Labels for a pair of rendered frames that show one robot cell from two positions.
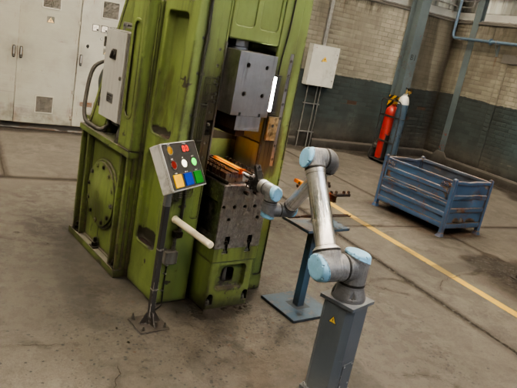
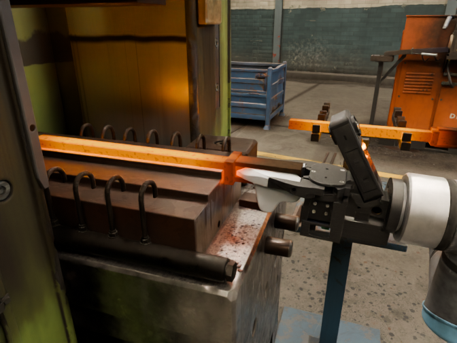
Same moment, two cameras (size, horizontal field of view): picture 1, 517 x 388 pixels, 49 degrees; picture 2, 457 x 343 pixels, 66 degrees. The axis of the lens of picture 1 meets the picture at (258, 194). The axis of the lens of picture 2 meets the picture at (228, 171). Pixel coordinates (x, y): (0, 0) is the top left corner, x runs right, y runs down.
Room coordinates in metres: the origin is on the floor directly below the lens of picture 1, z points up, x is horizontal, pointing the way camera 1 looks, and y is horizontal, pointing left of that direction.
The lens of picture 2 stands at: (3.26, 0.39, 1.19)
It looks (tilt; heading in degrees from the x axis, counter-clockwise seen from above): 23 degrees down; 328
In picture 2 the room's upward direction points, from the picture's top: straight up
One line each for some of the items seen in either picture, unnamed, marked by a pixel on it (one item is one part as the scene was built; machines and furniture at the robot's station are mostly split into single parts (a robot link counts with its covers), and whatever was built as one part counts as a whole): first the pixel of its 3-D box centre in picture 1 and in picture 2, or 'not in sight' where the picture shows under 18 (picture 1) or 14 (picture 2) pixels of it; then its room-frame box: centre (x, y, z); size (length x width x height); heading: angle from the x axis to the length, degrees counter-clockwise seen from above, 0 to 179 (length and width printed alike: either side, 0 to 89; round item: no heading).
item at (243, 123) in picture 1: (229, 116); not in sight; (3.80, 0.29, 1.32); 0.42 x 0.20 x 0.10; 40
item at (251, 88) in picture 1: (241, 80); not in sight; (3.83, 0.26, 1.56); 0.42 x 0.39 x 0.40; 40
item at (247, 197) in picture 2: not in sight; (254, 201); (3.67, 0.08, 0.92); 0.04 x 0.03 x 0.01; 37
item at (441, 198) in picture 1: (430, 192); (234, 90); (7.18, -2.19, 0.36); 1.20 x 0.80 x 0.72; 36
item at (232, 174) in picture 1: (221, 168); (96, 180); (3.80, 0.29, 0.96); 0.42 x 0.20 x 0.09; 40
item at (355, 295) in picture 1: (349, 288); not in sight; (2.87, -0.59, 0.65); 0.19 x 0.19 x 0.10
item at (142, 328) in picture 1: (148, 317); not in sight; (3.22, 0.53, 0.05); 0.22 x 0.22 x 0.09; 40
